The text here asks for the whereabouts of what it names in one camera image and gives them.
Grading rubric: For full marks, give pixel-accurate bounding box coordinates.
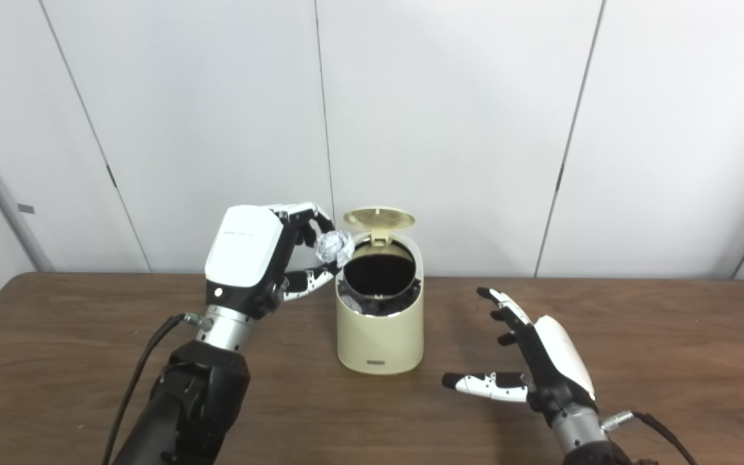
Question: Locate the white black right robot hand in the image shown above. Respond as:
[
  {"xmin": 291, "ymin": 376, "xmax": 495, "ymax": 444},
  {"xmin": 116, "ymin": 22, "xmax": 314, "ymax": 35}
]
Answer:
[{"xmin": 442, "ymin": 287, "xmax": 597, "ymax": 427}]

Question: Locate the white paper ball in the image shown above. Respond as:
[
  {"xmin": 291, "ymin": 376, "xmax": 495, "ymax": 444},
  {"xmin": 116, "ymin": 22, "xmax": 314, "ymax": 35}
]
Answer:
[{"xmin": 315, "ymin": 231, "xmax": 355, "ymax": 269}]

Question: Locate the black bin liner bag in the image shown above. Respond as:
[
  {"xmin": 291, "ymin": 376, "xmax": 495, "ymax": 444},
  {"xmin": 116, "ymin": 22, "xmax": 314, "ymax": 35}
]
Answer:
[{"xmin": 340, "ymin": 278, "xmax": 422, "ymax": 317}]

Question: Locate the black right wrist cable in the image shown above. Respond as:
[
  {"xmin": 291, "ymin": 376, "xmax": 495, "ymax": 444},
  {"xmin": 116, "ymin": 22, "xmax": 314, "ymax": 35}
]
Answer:
[{"xmin": 601, "ymin": 410, "xmax": 699, "ymax": 465}]

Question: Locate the round cream bin lid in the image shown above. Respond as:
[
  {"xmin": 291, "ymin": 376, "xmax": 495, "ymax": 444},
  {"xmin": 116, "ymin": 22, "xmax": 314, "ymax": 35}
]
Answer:
[{"xmin": 343, "ymin": 207, "xmax": 416, "ymax": 246}]

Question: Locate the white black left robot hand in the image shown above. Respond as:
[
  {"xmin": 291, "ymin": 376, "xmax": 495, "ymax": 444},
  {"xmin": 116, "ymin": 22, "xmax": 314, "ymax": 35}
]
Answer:
[{"xmin": 204, "ymin": 202, "xmax": 340, "ymax": 320}]

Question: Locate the cream-colored bin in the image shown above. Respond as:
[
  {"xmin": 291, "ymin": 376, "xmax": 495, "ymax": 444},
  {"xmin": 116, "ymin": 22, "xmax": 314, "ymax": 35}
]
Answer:
[{"xmin": 336, "ymin": 207, "xmax": 424, "ymax": 375}]

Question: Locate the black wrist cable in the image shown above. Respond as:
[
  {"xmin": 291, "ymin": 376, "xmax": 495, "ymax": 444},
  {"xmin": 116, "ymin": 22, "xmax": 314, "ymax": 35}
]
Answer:
[
  {"xmin": 101, "ymin": 312, "xmax": 208, "ymax": 465},
  {"xmin": 601, "ymin": 410, "xmax": 699, "ymax": 465}
]

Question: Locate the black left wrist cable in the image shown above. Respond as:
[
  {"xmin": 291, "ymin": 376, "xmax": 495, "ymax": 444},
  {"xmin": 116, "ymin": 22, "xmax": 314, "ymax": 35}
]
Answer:
[{"xmin": 101, "ymin": 312, "xmax": 208, "ymax": 465}]

